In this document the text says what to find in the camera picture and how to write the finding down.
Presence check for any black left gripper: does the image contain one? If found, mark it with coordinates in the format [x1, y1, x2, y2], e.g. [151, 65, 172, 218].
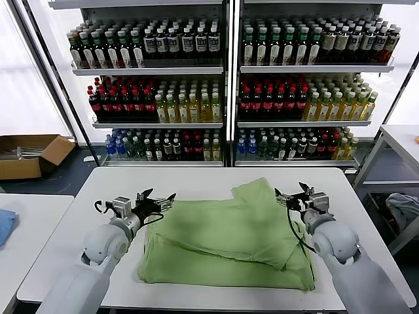
[132, 188, 177, 224]

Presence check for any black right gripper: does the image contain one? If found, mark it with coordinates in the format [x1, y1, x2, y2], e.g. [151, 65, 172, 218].
[274, 181, 315, 214]

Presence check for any green polo shirt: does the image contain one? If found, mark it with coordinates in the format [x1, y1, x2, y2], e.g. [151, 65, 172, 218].
[136, 177, 317, 291]

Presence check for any grey metal shelf board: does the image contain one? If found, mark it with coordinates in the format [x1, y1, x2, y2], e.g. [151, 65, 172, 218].
[71, 60, 225, 77]
[234, 156, 358, 169]
[92, 114, 225, 130]
[236, 114, 373, 129]
[101, 153, 225, 168]
[239, 58, 395, 75]

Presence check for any black storage crate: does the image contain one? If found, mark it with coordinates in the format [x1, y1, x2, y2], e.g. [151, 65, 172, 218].
[362, 192, 419, 245]

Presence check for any cola bottle red cap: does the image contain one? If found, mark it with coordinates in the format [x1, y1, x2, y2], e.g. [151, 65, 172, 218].
[133, 90, 146, 121]
[122, 90, 135, 121]
[262, 87, 275, 120]
[111, 90, 124, 121]
[239, 87, 252, 120]
[295, 87, 308, 120]
[100, 90, 113, 121]
[88, 86, 102, 120]
[274, 87, 286, 120]
[144, 90, 157, 121]
[251, 87, 264, 120]
[285, 87, 297, 120]

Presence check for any grey white crumpled cloth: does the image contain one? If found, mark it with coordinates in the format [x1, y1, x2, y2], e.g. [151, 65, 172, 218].
[385, 193, 419, 237]

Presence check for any clear plastic tube bundle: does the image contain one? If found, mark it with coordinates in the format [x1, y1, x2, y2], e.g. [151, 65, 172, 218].
[15, 146, 46, 161]

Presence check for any brown cardboard box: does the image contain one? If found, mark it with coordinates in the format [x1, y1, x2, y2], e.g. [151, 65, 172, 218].
[0, 134, 77, 181]

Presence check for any dark bottle green cap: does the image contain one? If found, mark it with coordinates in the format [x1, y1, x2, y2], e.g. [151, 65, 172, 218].
[69, 32, 84, 70]
[255, 27, 270, 66]
[105, 31, 121, 69]
[118, 30, 134, 69]
[296, 27, 310, 66]
[81, 31, 96, 70]
[92, 31, 109, 70]
[130, 29, 145, 69]
[282, 27, 297, 66]
[242, 27, 257, 66]
[308, 27, 323, 65]
[268, 27, 283, 66]

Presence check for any blue folded cloth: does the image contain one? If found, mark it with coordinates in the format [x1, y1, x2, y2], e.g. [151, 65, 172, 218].
[0, 209, 18, 249]

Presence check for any dark bottle beige label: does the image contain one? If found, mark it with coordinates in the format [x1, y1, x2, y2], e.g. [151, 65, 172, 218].
[321, 26, 337, 65]
[335, 26, 350, 65]

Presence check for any dark bottle blue-white label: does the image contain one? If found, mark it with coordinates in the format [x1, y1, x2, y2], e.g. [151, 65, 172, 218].
[361, 26, 376, 65]
[156, 28, 169, 60]
[195, 27, 209, 60]
[208, 27, 221, 60]
[143, 28, 157, 60]
[181, 27, 195, 60]
[373, 27, 389, 65]
[348, 26, 363, 65]
[167, 27, 181, 60]

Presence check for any grey metal shelf unit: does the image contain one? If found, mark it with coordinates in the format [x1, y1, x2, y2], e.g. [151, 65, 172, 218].
[48, 0, 230, 168]
[232, 0, 419, 173]

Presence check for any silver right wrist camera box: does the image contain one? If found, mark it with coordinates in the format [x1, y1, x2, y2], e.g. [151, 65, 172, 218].
[307, 192, 330, 214]

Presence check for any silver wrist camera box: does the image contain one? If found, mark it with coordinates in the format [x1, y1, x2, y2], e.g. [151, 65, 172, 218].
[307, 192, 330, 214]
[112, 196, 134, 220]

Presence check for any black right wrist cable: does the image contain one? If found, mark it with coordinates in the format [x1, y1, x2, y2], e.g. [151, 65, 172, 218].
[285, 205, 317, 254]

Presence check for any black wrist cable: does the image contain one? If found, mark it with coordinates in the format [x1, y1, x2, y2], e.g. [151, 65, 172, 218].
[94, 200, 115, 215]
[285, 205, 317, 254]

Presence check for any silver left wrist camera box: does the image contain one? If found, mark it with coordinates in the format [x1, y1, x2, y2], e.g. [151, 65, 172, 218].
[112, 196, 134, 220]

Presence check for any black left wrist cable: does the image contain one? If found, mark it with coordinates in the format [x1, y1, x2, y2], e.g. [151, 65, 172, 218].
[94, 200, 115, 215]

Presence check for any grey metal frame table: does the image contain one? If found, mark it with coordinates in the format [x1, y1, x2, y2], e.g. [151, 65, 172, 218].
[352, 125, 419, 256]

